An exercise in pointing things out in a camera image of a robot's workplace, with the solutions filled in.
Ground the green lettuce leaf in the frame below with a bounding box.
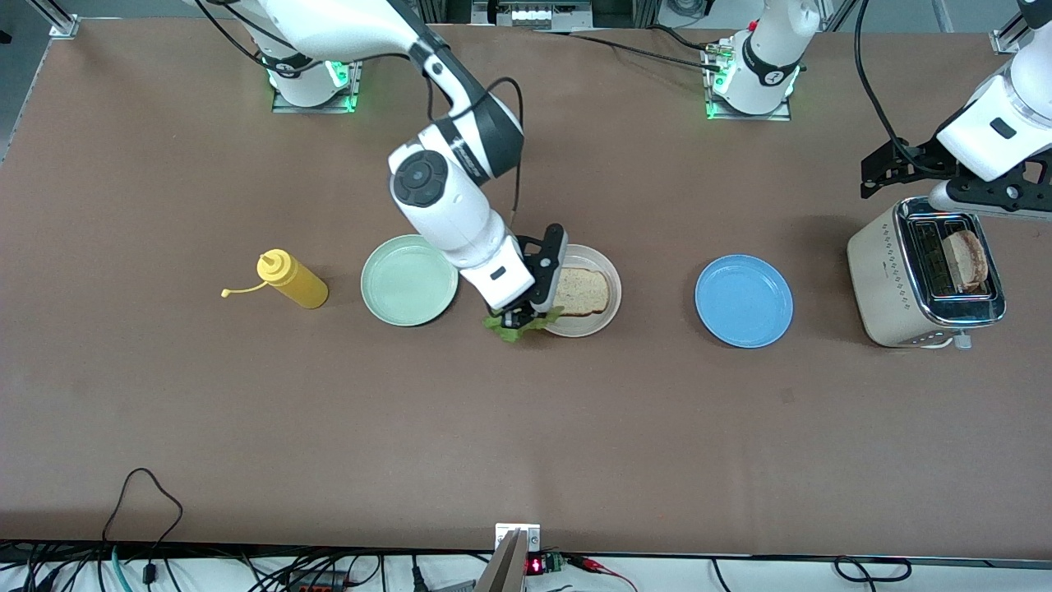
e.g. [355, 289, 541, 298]
[482, 306, 565, 344]

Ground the brown bread slice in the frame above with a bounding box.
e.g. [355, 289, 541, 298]
[941, 229, 990, 294]
[555, 268, 611, 317]

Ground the yellow squeeze bottle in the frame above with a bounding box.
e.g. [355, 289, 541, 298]
[220, 249, 330, 310]

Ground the beige plate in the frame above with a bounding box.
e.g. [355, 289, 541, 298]
[538, 243, 623, 338]

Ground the pale green plate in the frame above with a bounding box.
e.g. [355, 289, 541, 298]
[361, 234, 459, 327]

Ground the blue plate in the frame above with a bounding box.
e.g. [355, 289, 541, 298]
[694, 254, 795, 349]

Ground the beige chrome toaster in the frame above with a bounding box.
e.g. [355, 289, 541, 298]
[847, 196, 1007, 350]

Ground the grey metal bar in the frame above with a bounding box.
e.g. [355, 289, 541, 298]
[475, 530, 527, 592]

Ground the lit control box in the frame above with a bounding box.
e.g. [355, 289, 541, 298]
[473, 0, 594, 30]

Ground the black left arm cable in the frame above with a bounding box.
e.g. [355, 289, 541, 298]
[852, 0, 948, 175]

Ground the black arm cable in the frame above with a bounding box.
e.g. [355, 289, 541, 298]
[197, 0, 527, 231]
[852, 0, 948, 175]

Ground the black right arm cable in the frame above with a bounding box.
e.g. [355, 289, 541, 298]
[197, 0, 527, 231]

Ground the small metal bracket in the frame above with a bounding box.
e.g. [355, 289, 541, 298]
[496, 524, 541, 552]

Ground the black cable on table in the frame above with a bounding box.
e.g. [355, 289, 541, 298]
[534, 25, 726, 75]

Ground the red clip cable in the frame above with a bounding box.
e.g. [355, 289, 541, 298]
[567, 555, 639, 592]

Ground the black coiled cable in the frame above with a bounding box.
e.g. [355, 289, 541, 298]
[711, 557, 913, 586]

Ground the thin black looped cable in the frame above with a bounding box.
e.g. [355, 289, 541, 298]
[103, 468, 184, 543]

